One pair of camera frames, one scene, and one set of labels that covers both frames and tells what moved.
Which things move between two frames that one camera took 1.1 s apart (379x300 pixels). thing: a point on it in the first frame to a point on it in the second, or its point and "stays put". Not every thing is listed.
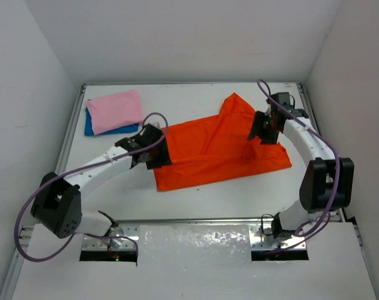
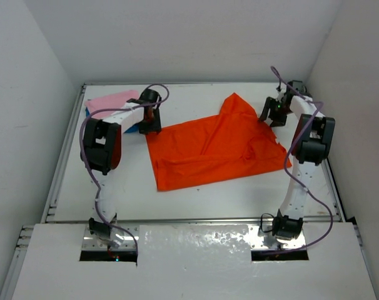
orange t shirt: x=216 y=147 stays put
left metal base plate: x=127 y=230 stays put
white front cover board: x=196 y=262 stays put
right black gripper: x=256 y=129 to x=277 y=121
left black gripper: x=159 y=151 to x=151 y=125
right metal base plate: x=262 y=238 stays put
